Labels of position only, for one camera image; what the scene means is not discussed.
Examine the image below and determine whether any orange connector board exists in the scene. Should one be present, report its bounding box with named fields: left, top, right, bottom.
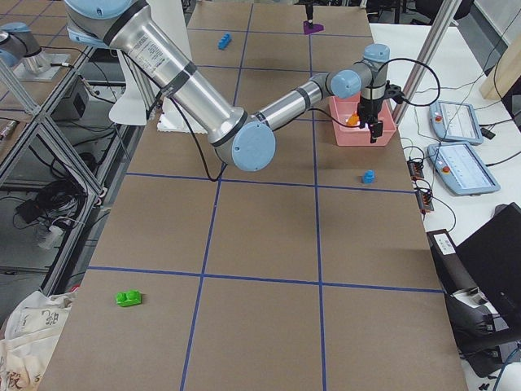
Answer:
left=407, top=159, right=424, bottom=181

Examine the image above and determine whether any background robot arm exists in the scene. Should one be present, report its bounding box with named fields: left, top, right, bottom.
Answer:
left=1, top=22, right=70, bottom=81

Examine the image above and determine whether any long blue toy block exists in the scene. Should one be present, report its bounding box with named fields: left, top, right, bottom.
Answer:
left=217, top=33, right=233, bottom=51

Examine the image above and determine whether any green toy block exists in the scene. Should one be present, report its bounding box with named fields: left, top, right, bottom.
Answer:
left=115, top=289, right=142, bottom=307

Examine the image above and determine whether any aluminium frame rack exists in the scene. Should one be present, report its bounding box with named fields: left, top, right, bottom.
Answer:
left=1, top=42, right=139, bottom=300

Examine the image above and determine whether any teach pendant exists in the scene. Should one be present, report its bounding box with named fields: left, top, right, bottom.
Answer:
left=427, top=142, right=501, bottom=196
left=429, top=100, right=484, bottom=145

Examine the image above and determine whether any purple toy block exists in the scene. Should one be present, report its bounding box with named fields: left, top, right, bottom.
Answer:
left=303, top=20, right=324, bottom=35

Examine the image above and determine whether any aluminium frame post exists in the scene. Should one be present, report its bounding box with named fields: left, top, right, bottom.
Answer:
left=402, top=0, right=474, bottom=99

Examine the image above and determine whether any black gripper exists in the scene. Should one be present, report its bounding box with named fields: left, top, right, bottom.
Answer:
left=304, top=0, right=405, bottom=143

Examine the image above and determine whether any pink plastic box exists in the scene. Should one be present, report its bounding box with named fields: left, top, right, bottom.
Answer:
left=328, top=94, right=397, bottom=147

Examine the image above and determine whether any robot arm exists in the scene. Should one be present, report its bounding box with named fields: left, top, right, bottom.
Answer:
left=65, top=1, right=405, bottom=172

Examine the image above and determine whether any lower teach pendant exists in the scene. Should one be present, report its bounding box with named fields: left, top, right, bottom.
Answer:
left=427, top=142, right=501, bottom=196

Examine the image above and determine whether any small blue toy block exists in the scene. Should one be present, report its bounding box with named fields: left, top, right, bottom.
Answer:
left=361, top=169, right=376, bottom=184

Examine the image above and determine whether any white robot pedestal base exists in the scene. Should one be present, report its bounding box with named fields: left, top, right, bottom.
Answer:
left=109, top=0, right=192, bottom=132

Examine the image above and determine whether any upper teach pendant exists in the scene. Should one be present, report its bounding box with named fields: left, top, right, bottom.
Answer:
left=429, top=100, right=484, bottom=145

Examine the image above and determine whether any orange toy block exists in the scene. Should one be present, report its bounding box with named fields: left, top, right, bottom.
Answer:
left=346, top=112, right=360, bottom=126

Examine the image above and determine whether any white printed tote bag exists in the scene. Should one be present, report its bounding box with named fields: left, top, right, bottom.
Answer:
left=1, top=291, right=77, bottom=390

